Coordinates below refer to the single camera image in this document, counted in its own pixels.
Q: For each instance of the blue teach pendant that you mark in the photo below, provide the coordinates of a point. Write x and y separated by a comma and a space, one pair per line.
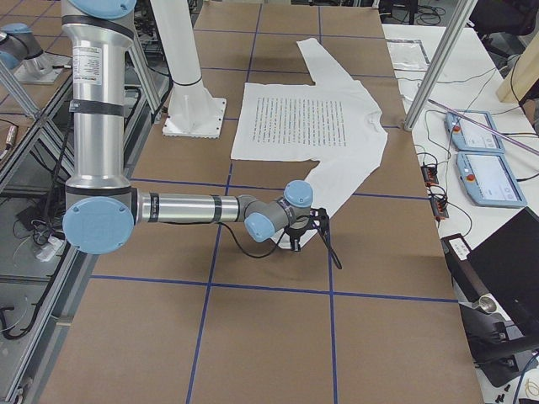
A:
488, 180
468, 137

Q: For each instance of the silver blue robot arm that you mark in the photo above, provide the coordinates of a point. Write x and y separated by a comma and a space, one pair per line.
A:
22, 55
102, 208

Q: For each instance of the white camera mast with base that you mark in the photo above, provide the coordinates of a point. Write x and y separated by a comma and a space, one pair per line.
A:
192, 110

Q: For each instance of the black power adapter with label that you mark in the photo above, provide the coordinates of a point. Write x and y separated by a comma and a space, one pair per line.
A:
456, 251

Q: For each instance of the black camera stand bracket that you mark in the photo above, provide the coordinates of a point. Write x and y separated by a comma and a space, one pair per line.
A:
498, 348

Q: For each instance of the white long-sleeve printed shirt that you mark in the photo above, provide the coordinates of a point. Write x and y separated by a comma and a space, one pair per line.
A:
334, 121

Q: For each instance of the aluminium frame post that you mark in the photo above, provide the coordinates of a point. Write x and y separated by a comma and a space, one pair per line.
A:
447, 42

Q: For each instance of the lower blue teach pendant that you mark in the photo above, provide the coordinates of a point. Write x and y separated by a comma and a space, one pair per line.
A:
488, 180

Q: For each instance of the orange black circuit board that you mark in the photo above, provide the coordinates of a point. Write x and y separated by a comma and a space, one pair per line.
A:
429, 174

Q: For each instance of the upper blue teach pendant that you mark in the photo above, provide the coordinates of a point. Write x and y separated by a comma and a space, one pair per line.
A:
468, 137

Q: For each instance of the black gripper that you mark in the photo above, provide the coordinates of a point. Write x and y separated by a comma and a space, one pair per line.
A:
296, 232

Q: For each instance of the black laptop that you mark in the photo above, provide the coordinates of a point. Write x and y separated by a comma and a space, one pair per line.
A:
507, 264

